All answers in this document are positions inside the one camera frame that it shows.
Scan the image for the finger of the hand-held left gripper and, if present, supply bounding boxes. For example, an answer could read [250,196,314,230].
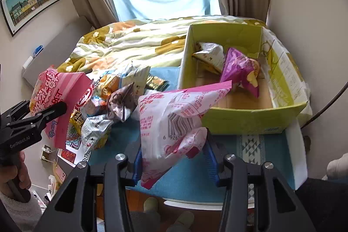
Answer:
[5,102,68,130]
[0,100,31,124]

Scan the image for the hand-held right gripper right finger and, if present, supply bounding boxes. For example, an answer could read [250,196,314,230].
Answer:
[201,127,317,232]

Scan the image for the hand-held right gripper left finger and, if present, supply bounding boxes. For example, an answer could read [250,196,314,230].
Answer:
[34,137,143,232]

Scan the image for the pink and white snack bag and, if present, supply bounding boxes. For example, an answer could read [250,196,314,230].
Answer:
[137,80,233,189]

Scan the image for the green cardboard box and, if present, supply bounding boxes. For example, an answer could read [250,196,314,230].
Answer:
[178,23,312,135]

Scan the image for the orange snack packet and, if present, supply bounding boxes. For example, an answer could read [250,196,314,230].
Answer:
[96,74,120,100]

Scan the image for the dark green cracker packet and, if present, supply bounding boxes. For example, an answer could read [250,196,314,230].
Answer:
[145,74,169,92]

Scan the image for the person's left forearm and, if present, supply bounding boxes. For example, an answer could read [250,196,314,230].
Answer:
[0,190,42,232]

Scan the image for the person's left hand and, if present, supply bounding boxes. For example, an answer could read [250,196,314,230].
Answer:
[0,151,32,193]

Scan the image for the teal patterned cloth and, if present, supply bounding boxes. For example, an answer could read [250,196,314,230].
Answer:
[58,66,297,197]

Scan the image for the yellow snack packet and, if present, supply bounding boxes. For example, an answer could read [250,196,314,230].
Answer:
[69,107,85,135]

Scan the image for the beige slipper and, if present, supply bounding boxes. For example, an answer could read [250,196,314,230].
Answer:
[143,197,159,214]
[173,211,195,227]

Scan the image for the red and white snack packet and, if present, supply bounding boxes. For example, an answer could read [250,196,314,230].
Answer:
[73,85,96,116]

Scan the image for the white small box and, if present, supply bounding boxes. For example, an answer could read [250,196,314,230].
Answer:
[22,56,35,70]

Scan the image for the grey silver snack bag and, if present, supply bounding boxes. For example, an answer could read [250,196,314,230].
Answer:
[81,114,113,154]

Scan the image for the brown and silver snack bag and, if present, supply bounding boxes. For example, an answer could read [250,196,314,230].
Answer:
[107,82,139,123]

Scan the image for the grey headboard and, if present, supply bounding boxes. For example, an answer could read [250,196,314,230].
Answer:
[22,16,91,91]

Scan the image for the white foam board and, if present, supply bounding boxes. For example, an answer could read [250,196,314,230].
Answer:
[285,122,308,191]

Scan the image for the purple snack bag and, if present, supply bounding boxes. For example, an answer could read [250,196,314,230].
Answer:
[220,48,261,98]

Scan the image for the white and yellow snack bag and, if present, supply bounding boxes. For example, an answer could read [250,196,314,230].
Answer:
[192,42,226,75]

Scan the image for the floral quilt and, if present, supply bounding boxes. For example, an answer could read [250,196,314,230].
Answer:
[56,15,268,77]

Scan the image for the dark trouser leg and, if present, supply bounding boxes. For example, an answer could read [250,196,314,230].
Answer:
[295,178,348,232]

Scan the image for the framed wall picture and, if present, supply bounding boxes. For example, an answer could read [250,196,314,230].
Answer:
[1,0,62,37]

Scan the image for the black cable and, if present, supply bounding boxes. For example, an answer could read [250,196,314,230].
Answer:
[299,80,348,130]

